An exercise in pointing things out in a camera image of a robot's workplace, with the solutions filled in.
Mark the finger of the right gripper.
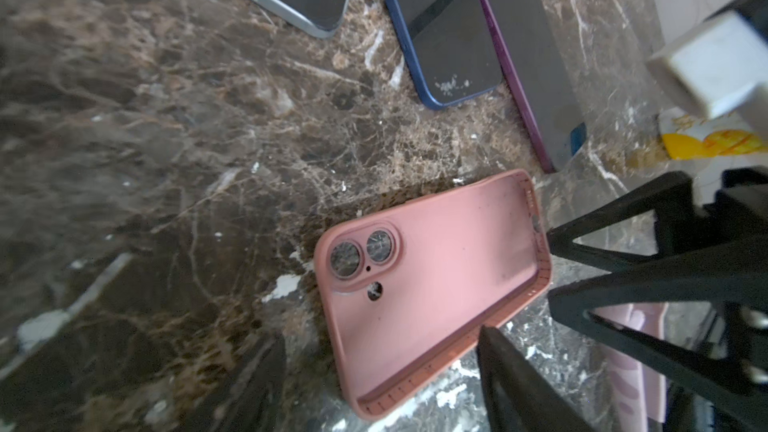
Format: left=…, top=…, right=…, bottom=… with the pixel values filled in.
left=547, top=171, right=696, bottom=264
left=548, top=251, right=767, bottom=426

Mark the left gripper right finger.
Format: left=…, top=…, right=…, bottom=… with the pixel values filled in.
left=476, top=326, right=592, bottom=432

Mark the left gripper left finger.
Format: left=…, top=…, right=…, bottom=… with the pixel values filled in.
left=179, top=335, right=287, bottom=431

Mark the pink phone case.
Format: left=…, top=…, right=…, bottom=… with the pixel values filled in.
left=313, top=169, right=552, bottom=421

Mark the blue-edged phone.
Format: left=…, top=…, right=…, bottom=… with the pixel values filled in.
left=385, top=0, right=502, bottom=110

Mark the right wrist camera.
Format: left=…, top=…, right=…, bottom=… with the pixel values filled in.
left=646, top=0, right=767, bottom=139

